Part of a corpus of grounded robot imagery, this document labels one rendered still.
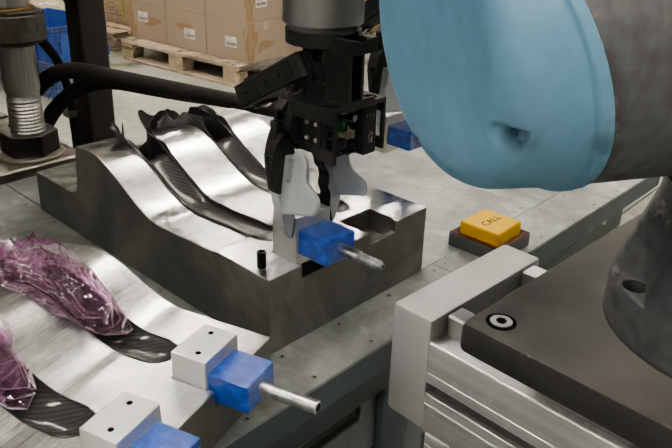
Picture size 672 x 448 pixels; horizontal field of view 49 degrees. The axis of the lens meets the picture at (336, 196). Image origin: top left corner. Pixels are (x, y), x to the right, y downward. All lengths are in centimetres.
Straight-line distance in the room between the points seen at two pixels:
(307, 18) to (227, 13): 419
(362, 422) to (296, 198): 36
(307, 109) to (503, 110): 44
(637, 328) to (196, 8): 475
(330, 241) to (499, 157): 48
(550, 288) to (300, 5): 34
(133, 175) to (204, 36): 413
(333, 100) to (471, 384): 30
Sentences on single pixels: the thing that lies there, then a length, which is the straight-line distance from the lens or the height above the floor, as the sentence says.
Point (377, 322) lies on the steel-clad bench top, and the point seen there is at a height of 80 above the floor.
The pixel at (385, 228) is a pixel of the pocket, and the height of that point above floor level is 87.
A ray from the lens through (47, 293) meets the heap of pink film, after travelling 74.
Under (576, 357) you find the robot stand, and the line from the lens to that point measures 40.
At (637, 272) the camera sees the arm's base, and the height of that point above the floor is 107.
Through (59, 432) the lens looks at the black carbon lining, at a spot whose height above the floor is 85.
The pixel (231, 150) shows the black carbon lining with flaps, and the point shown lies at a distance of 103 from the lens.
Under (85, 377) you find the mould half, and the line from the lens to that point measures 69.
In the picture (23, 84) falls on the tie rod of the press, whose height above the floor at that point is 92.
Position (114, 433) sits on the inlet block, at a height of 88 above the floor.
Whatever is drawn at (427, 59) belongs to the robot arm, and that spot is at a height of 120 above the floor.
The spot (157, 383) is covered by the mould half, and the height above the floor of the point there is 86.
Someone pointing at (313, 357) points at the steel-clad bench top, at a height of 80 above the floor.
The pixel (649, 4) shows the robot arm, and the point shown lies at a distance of 27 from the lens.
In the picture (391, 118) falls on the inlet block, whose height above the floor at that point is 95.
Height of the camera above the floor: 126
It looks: 24 degrees down
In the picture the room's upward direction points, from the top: 2 degrees clockwise
